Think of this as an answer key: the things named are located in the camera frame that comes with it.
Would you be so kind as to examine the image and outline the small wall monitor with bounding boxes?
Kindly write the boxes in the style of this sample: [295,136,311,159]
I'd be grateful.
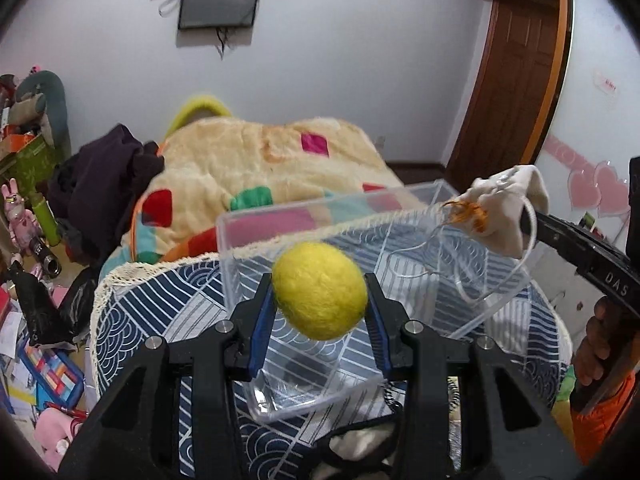
[178,0,258,30]

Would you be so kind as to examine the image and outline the pink rabbit toy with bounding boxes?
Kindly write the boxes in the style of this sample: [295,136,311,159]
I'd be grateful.
[1,178,42,255]

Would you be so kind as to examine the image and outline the green bottle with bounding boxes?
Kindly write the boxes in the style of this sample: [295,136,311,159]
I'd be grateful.
[30,192,61,247]

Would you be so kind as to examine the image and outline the dark purple clothing pile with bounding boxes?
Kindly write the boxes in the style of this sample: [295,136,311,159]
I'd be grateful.
[47,124,165,266]

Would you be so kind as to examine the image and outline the blue white patterned tablecloth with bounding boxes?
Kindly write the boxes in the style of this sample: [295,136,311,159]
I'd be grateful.
[91,207,573,479]

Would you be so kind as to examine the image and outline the person's right hand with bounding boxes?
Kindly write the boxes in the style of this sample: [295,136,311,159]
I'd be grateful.
[573,297,620,386]

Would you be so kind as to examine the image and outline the white drawstring cloth pouch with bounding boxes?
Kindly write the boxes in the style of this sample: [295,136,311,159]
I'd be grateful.
[442,165,549,259]

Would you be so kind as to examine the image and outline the yellow green pillow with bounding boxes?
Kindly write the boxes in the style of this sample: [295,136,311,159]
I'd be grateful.
[165,94,232,139]

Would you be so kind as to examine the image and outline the clear plastic storage box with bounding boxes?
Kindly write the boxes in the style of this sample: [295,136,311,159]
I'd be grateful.
[217,180,529,422]

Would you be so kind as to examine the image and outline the yellow felt ball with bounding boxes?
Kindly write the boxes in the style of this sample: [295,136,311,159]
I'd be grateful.
[271,242,368,341]

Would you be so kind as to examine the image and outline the brown wooden door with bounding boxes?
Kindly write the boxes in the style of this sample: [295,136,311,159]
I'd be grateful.
[446,0,560,192]

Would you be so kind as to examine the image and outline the beige fleece blanket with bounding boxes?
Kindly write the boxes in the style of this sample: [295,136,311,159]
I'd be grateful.
[98,115,426,281]

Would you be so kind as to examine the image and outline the black pouch with chain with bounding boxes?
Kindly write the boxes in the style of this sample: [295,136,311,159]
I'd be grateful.
[299,414,400,479]

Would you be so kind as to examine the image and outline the grey plush toy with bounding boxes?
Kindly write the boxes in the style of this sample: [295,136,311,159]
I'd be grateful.
[8,70,72,159]

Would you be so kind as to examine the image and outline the white wardrobe sliding door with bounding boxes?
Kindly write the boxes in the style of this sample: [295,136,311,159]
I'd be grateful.
[524,0,640,311]

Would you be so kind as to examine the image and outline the green cardboard box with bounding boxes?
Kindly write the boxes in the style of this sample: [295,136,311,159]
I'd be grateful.
[1,134,63,196]

